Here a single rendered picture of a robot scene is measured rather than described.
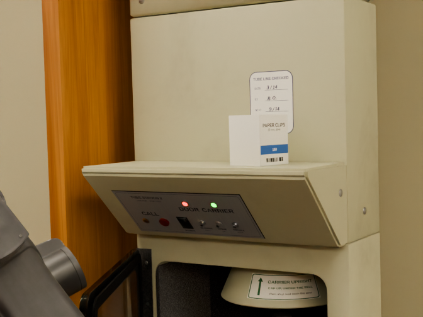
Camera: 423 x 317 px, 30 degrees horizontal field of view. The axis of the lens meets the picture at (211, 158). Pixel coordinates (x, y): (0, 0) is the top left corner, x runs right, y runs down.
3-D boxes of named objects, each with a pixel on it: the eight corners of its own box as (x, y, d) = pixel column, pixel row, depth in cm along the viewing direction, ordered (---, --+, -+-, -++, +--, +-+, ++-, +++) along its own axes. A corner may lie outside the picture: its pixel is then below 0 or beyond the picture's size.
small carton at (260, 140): (258, 163, 98) (257, 114, 98) (289, 163, 95) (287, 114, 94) (229, 165, 95) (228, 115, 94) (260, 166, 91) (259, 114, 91)
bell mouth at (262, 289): (257, 277, 124) (257, 242, 124) (365, 287, 115) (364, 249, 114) (196, 300, 109) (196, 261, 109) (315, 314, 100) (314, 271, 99)
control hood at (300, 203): (135, 231, 112) (133, 160, 112) (350, 244, 95) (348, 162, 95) (81, 243, 103) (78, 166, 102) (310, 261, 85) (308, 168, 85)
